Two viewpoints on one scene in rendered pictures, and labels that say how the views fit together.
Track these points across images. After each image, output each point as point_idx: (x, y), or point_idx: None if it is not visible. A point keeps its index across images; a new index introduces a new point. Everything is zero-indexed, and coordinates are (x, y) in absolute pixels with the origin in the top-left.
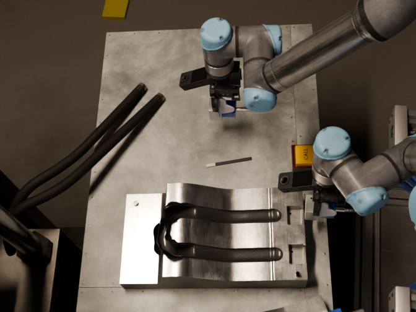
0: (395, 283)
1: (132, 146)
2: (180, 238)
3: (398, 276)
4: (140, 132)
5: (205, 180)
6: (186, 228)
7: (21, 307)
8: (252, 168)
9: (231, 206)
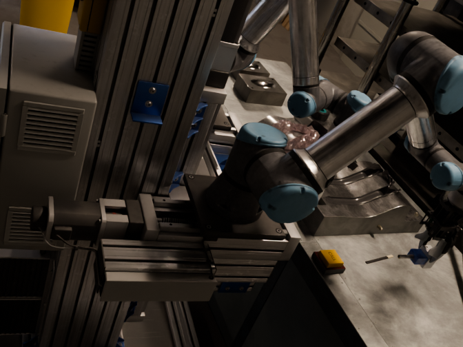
0: (156, 334)
1: (450, 268)
2: (377, 177)
3: (154, 340)
4: (455, 278)
5: (384, 246)
6: (378, 182)
7: (419, 184)
8: (360, 256)
9: (359, 206)
